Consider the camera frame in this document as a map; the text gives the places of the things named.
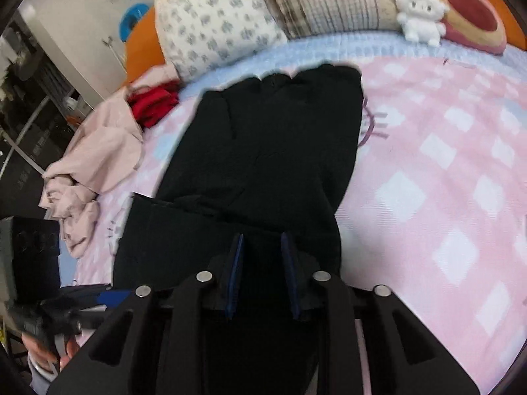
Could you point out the pink crumpled garment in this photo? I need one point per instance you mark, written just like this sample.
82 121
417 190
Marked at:
105 149

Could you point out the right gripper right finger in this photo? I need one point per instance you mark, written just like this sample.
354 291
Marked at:
371 343

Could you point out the pink strawberry bear plush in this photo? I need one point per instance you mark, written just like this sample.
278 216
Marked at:
476 24

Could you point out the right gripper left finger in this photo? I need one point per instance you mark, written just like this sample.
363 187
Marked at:
157 341

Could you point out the light blue quilted blanket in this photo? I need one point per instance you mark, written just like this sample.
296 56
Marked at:
358 47

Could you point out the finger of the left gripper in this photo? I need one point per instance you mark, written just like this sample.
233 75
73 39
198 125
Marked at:
112 298

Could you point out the blue neck pillow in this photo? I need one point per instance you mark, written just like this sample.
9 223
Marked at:
130 19

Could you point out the pink Hello Kitty bedsheet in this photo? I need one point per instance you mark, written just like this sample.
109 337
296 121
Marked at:
436 208

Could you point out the red folded garment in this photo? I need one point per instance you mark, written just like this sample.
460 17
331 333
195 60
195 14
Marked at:
150 105

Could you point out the black zip jacket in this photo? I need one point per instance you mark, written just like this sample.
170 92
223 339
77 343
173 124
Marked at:
261 158

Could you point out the white sheep plush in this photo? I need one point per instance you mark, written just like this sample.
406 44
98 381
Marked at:
421 21

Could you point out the white floral pillow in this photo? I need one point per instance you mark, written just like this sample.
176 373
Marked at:
197 36

